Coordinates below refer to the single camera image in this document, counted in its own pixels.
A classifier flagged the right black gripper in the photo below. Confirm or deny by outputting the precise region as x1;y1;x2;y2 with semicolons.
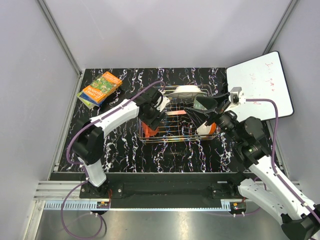
184;92;244;144

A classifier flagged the orange mug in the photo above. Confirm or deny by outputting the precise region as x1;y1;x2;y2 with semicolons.
141;122;160;139

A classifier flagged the white orange bowl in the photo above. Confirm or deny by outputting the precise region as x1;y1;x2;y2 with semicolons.
196;123;216;135

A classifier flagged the pink beige plate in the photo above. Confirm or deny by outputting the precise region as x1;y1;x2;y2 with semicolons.
166;110;186;116

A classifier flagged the white scalloped plate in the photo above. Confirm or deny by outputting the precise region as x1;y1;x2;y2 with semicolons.
167;85;207;99

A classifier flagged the wire dish rack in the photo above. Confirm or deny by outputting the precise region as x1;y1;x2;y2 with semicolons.
137;85;220;143

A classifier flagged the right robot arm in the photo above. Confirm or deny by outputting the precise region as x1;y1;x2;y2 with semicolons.
185;100;320;240

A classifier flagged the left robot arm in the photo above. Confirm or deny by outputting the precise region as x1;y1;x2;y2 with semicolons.
67;87;170;198

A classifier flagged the orange book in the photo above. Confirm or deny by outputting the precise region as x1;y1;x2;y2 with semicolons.
77;71;123;109

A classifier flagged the white board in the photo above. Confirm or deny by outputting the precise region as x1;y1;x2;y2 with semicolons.
226;51;295;122

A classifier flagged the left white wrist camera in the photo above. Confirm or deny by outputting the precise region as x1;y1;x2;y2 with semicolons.
155;95;170;112

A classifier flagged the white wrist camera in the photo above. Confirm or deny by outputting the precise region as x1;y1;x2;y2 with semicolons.
229;86;246;107
155;95;170;112

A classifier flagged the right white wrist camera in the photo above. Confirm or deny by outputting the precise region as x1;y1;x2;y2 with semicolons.
229;86;246;107

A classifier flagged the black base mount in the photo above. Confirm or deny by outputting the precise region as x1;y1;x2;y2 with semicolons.
49;172;291;210

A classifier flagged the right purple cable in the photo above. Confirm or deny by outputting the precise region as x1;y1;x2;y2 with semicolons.
207;97;320;217

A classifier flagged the purple cable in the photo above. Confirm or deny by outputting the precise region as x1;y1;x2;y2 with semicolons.
59;80;166;238
207;97;320;217

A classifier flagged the aluminium rail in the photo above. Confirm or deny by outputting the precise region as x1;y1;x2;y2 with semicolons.
32;181;306;213

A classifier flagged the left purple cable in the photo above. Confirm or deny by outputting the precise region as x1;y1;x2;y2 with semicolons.
59;80;166;238

